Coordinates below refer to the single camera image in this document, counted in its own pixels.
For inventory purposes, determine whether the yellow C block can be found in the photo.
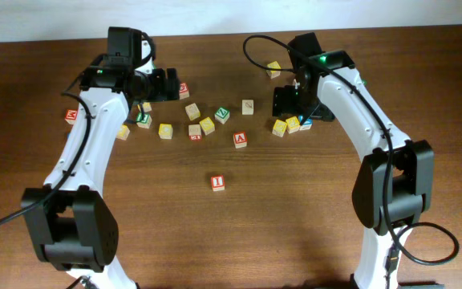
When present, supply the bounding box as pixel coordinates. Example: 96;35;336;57
158;124;173;140

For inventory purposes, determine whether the red I block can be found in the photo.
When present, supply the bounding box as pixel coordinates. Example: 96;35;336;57
210;175;225;192

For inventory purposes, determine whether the red A block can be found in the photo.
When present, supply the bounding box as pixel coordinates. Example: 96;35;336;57
233;132;248;149

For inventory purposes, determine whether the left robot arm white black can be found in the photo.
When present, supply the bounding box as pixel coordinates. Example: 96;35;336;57
21;26;180;288

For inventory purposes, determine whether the yellow G block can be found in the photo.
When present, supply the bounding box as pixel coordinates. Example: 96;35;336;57
286;116;301;134

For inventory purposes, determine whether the yellow block centre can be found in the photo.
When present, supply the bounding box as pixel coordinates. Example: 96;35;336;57
199;117;215;136

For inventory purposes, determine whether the white wooden block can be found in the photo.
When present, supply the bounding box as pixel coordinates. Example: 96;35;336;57
242;100;254;115

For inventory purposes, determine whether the wooden block centre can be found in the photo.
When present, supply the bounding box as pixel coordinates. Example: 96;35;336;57
185;103;201;120

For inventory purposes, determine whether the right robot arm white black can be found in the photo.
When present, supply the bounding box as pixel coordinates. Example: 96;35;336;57
272;33;434;288

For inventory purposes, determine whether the wooden block red side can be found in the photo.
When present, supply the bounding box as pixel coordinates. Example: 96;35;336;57
188;124;202;140

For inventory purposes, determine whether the red M block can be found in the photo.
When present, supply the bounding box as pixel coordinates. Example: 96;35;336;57
64;109;78;125

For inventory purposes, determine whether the yellow S block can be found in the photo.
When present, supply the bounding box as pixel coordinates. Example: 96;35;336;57
272;120;287;137

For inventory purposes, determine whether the green Z block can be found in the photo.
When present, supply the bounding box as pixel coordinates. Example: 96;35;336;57
214;107;230;124

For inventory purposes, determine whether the yellow block beside H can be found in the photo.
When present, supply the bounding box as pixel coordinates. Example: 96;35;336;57
116;124;130;140

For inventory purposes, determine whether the red Q block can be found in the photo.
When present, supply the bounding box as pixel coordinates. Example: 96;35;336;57
179;83;189;100

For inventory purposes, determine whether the yellow block top right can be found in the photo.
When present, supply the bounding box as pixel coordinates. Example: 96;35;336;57
266;61;281;79

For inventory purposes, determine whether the yellow block upper left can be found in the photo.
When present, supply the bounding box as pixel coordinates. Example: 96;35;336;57
138;102;152;112

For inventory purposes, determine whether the green R block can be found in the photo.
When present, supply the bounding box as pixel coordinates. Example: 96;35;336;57
136;112;152;128

